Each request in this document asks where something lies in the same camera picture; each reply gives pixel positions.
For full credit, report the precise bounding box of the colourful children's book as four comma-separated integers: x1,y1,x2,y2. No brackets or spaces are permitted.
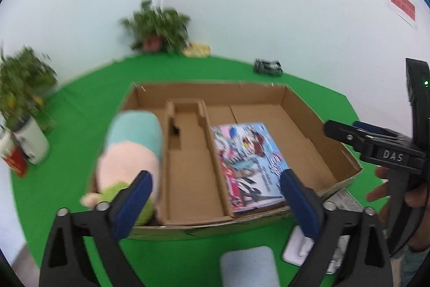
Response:
212,122,288,214

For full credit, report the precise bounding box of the pastel plush toy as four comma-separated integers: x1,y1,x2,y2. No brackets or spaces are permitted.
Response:
80,110,163,226

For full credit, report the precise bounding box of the white green medicine box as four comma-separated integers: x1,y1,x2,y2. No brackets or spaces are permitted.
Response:
327,189,364,212

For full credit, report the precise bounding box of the white folding phone stand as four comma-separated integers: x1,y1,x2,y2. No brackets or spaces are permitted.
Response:
281,226,350,275

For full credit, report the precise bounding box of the person's right hand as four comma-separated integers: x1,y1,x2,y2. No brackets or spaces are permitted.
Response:
366,166,430,252

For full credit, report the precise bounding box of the red paper cup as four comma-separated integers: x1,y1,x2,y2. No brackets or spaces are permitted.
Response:
0,133,28,178

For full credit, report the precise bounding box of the potted plant white pot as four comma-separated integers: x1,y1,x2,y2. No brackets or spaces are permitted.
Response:
0,46,58,166

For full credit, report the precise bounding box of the brown cardboard box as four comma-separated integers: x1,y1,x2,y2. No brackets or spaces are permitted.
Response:
87,81,363,240

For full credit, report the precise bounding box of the cardboard divider insert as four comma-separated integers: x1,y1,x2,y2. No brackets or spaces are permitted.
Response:
157,99,233,226

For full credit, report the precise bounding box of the green table cloth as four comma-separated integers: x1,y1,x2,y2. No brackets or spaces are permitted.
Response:
9,52,391,287

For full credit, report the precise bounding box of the yellow cloth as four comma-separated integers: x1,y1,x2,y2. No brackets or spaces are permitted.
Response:
182,42,211,58

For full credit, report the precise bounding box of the potted plant red pot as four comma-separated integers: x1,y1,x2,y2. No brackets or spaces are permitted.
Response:
120,0,190,53

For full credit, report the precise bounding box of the red wall notice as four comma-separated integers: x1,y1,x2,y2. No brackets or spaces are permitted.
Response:
388,0,417,28

